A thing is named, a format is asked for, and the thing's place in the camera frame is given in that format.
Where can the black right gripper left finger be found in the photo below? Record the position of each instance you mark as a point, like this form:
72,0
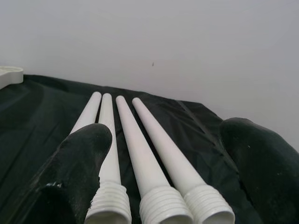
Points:
70,168

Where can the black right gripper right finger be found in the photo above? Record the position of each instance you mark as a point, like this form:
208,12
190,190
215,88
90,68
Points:
264,168

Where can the white plastic table leg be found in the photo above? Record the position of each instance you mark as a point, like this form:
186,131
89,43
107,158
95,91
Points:
176,149
137,151
87,112
113,161

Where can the white plastic table top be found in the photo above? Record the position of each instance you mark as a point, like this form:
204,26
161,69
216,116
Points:
9,74

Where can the black table cloth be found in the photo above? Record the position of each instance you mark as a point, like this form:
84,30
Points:
35,128

